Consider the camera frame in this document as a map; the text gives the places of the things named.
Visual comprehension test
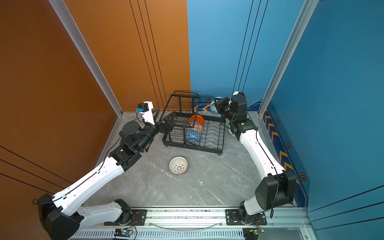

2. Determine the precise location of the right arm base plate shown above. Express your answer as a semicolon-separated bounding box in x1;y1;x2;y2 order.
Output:
225;208;268;226

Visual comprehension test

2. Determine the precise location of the red patterned bowl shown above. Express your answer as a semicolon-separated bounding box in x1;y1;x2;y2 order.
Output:
189;122;204;134

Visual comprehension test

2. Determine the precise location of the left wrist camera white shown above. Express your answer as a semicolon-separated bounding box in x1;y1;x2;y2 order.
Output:
136;101;155;125

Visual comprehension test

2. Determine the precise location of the right circuit board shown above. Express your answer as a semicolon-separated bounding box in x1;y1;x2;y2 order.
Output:
243;227;265;240

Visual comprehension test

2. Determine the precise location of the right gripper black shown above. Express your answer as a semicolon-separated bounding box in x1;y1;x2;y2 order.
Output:
213;96;237;123

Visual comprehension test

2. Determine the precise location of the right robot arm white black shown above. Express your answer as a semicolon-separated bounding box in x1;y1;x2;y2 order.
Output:
214;92;297;225

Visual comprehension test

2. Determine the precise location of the aluminium front rail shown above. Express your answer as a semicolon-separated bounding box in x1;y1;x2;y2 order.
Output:
71;207;317;240

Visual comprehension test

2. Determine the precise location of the left green circuit board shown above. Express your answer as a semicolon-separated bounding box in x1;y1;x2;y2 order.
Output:
114;228;135;240

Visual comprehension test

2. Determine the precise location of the black wire dish rack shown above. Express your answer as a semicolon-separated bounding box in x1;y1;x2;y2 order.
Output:
162;91;226;156

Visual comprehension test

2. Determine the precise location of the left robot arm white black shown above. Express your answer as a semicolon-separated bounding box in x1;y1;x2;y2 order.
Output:
36;112;175;240

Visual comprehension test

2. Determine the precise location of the orange plastic bowl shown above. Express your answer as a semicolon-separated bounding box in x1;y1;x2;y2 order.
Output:
190;114;205;126

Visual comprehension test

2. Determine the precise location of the white red lattice bowl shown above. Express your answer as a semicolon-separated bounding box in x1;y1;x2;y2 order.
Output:
169;157;188;175

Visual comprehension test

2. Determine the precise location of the dark blue geometric bowl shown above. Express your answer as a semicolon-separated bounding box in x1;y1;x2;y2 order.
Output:
185;129;202;143

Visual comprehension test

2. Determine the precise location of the blue white floral bowl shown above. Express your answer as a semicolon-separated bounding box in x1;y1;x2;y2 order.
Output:
210;97;222;114

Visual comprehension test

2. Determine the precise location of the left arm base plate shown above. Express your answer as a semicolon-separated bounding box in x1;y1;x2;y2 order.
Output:
104;209;147;227

